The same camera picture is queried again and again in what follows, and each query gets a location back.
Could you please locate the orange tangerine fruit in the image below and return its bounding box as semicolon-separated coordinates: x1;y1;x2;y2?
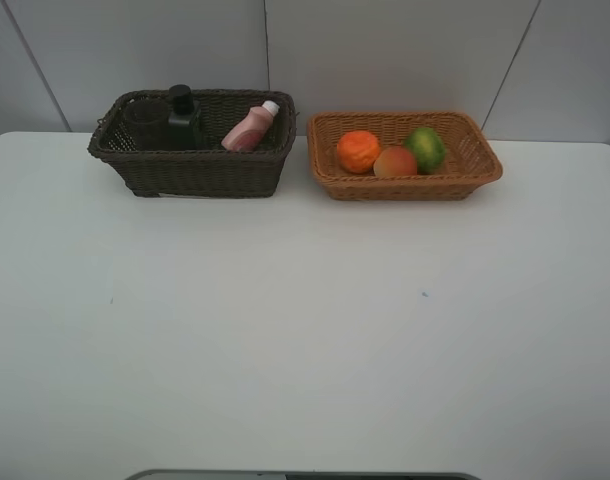
336;130;381;174

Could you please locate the red yellow peach fruit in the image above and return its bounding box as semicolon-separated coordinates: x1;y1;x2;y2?
373;146;418;178

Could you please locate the pink squeeze bottle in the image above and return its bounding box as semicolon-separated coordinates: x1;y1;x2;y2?
221;100;280;152

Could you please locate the green mango fruit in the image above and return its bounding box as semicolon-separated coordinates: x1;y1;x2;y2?
402;127;446;174

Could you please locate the dark green pump bottle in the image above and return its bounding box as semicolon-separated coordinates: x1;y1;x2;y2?
168;84;203;151

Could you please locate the translucent pink plastic cup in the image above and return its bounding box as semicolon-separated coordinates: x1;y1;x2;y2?
123;99;169;151

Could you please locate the light brown wicker basket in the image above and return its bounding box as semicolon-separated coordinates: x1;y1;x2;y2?
307;111;503;201

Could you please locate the dark brown wicker basket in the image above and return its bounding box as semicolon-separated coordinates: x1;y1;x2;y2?
88;89;297;198

